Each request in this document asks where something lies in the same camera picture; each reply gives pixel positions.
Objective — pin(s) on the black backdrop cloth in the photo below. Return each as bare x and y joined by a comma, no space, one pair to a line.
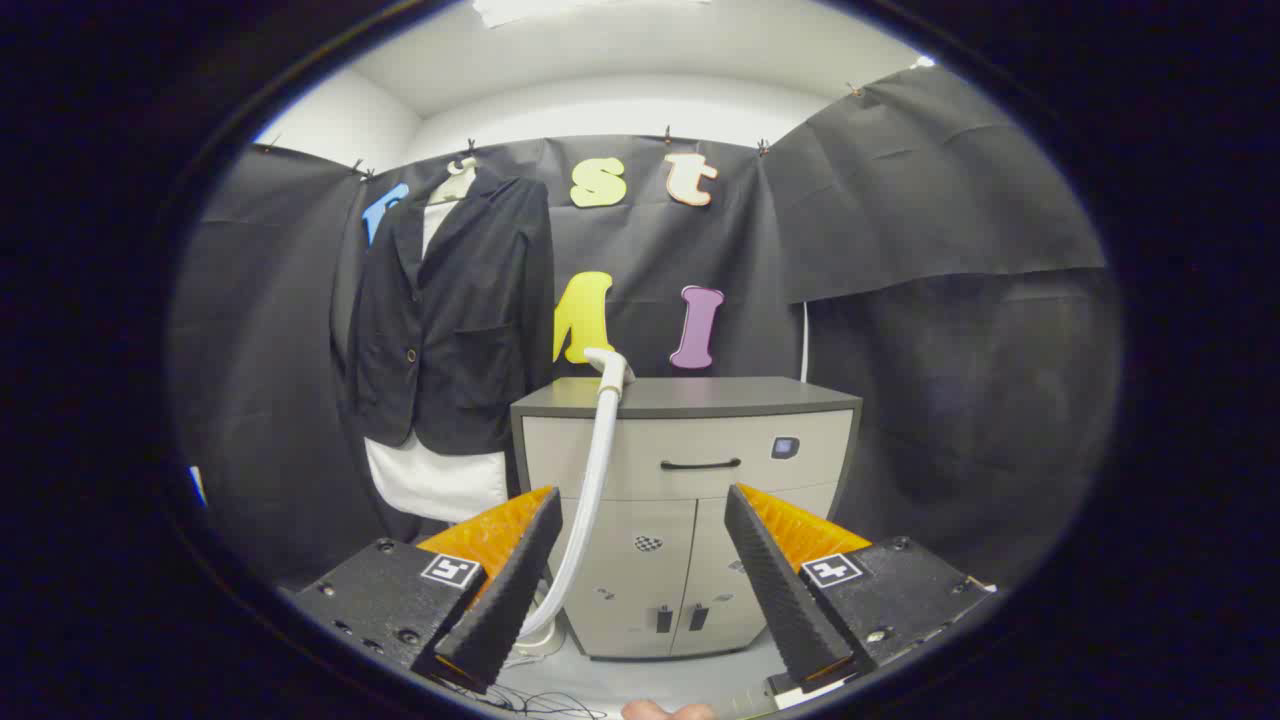
900,250

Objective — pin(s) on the white garment steamer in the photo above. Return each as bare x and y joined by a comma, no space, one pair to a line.
600,450

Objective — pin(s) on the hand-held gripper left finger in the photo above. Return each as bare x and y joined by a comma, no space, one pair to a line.
510,600

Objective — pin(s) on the black suit jacket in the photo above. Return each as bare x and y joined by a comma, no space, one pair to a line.
470,330

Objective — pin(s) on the grey cabinet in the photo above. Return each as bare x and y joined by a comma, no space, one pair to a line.
800,480

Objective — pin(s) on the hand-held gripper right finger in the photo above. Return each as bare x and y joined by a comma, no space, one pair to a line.
780,590

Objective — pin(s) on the white shirt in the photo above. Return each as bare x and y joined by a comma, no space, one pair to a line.
430,485

